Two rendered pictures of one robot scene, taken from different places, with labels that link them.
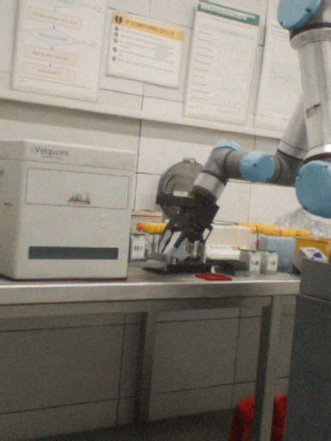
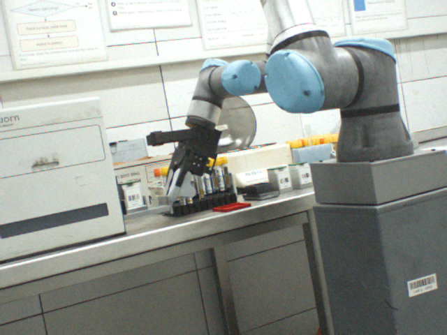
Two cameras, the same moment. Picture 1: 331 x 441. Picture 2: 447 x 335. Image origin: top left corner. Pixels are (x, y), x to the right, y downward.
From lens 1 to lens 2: 49 cm
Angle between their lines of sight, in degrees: 9
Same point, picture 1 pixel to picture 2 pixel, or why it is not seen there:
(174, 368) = (262, 301)
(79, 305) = (75, 273)
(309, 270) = (319, 175)
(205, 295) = (221, 229)
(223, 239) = (259, 162)
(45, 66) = (43, 39)
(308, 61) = not seen: outside the picture
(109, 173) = (72, 127)
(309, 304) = (326, 213)
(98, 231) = (77, 190)
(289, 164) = not seen: hidden behind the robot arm
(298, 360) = (332, 278)
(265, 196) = not seen: hidden behind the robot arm
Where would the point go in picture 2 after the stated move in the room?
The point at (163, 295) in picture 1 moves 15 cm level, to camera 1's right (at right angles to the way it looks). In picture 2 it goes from (169, 241) to (238, 230)
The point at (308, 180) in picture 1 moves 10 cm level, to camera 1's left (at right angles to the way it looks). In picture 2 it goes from (275, 75) to (221, 86)
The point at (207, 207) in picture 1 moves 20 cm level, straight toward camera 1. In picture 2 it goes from (207, 135) to (185, 137)
